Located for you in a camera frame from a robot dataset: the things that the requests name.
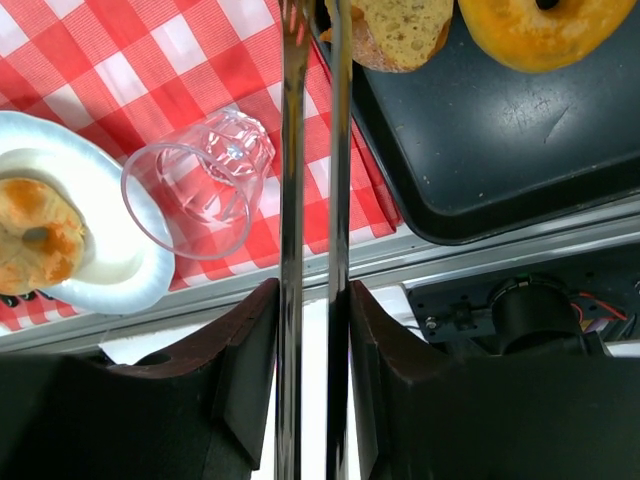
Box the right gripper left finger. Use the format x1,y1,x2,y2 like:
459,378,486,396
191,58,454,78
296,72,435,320
1,279,279,479

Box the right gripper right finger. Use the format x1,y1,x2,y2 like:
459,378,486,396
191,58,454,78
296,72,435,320
350,281,639,479

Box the round bagel bread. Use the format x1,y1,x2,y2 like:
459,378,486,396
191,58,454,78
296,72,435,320
1,177,85,295

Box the sliced bread roll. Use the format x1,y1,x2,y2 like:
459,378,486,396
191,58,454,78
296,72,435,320
350,0,454,73

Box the metal tongs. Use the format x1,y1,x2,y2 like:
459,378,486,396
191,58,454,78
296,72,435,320
272,0,356,480

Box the white paper plate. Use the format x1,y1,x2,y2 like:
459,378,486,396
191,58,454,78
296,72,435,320
1,111,175,315

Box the clear plastic cup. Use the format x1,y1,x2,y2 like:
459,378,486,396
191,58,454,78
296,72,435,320
120,107,275,260

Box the black baking tray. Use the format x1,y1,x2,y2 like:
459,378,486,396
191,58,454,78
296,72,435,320
312,0,640,247

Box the orange glazed bagel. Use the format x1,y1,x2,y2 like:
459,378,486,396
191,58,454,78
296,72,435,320
458,0,636,74

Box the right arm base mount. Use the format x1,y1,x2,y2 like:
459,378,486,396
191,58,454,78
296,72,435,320
408,243,639,358

